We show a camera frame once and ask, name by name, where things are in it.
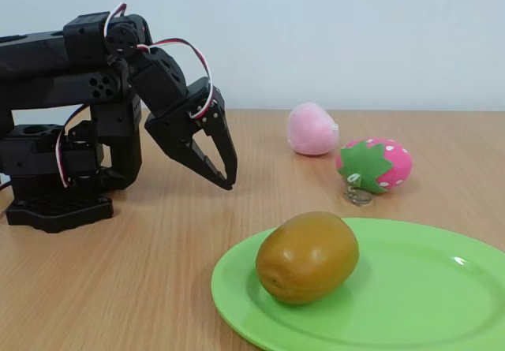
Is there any brown kiwi toy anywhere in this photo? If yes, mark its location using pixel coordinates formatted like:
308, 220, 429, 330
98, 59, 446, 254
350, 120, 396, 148
255, 210, 361, 305

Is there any green oval plate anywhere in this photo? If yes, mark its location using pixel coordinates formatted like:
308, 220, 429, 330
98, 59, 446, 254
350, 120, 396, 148
211, 217, 505, 351

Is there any light pink plush peach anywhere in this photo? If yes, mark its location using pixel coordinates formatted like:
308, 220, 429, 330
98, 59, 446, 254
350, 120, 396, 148
286, 101, 340, 157

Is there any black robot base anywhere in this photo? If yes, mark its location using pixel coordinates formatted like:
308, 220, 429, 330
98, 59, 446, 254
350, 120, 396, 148
0, 124, 115, 234

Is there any pink strawberry toy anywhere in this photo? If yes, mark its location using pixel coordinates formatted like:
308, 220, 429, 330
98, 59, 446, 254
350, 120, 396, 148
335, 136, 413, 196

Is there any metal key ring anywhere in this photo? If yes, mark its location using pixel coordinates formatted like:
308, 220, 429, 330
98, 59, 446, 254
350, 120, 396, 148
342, 185, 374, 207

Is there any white red servo cable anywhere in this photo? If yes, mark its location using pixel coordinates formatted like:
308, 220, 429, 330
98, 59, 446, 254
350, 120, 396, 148
137, 38, 216, 120
54, 104, 88, 189
103, 2, 129, 56

